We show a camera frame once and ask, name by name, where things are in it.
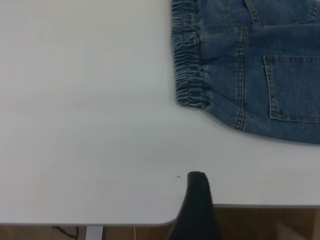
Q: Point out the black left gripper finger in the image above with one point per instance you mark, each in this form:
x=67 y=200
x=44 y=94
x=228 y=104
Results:
x=197 y=212

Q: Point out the blue denim jeans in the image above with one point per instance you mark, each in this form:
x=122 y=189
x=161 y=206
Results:
x=250 y=75

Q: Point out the white table leg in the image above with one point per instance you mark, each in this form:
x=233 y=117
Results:
x=94 y=233

